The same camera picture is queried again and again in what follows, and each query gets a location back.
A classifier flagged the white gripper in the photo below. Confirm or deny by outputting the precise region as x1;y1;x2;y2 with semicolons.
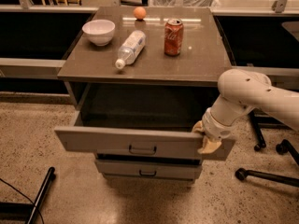
192;108;233;154

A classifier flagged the grey top drawer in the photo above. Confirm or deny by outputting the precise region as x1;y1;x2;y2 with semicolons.
55;83;235;161

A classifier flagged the grey drawer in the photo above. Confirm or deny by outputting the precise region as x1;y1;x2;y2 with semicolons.
95;160;202;180
55;83;235;161

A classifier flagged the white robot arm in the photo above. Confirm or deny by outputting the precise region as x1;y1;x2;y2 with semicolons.
192;69;299;154

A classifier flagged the grey drawer cabinet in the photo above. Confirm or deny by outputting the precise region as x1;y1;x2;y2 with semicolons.
57;6;238;185

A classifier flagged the grey bottom drawer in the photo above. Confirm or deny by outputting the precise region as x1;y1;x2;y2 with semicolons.
95;160;202;180

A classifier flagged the black wheeled base leg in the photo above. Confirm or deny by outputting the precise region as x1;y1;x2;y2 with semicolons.
235;168;299;188

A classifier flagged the black upright stand leg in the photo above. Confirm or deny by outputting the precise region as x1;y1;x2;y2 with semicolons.
249;111;266;151

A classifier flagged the black caster leg right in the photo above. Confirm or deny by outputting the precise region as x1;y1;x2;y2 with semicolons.
276;139;299;165

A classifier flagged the red cola can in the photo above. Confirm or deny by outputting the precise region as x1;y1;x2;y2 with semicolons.
164;19;184;56

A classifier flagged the clear plastic water bottle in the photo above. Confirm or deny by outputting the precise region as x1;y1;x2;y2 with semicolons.
115;30;146;70

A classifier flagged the orange ball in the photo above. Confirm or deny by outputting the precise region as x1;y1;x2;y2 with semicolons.
134;7;147;20

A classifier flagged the white bowl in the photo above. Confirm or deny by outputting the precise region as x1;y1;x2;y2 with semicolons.
82;20;115;46

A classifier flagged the black left stand leg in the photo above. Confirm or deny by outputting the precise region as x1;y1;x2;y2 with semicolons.
25;167;56;224

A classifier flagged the black cable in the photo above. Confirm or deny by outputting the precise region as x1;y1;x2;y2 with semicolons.
0;177;45;224

